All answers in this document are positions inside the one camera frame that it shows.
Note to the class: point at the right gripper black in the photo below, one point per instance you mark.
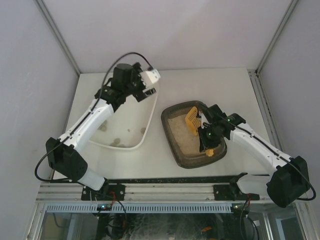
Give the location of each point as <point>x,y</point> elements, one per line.
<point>207,139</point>

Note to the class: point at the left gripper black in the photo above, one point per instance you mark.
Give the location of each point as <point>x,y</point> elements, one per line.
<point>139,86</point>

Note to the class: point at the yellow litter scoop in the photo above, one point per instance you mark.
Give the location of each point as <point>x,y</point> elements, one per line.
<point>193,124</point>

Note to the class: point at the dark grey litter box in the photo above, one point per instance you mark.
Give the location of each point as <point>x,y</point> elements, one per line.
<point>184,145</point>

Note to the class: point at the white plastic tub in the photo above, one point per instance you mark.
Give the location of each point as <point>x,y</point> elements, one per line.
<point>131,115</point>

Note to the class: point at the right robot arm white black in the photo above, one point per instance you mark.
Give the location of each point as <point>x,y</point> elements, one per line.
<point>287,178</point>

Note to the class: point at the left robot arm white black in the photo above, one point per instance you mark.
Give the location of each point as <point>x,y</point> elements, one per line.
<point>64,153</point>

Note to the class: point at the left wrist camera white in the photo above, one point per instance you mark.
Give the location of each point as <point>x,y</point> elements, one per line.
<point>150,77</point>

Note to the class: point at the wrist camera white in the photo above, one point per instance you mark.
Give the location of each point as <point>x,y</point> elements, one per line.
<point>203,120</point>
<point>150,77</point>

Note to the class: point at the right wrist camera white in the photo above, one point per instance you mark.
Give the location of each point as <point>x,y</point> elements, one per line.
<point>203,120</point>

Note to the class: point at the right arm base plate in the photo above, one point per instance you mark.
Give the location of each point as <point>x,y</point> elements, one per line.
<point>231,192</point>

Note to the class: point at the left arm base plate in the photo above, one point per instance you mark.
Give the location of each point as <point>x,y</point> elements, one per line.
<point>111,190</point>

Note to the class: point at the aluminium front rail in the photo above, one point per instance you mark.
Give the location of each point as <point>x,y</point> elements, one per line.
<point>134,192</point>

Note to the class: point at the grey slotted cable duct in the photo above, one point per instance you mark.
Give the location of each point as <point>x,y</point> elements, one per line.
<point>137,208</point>

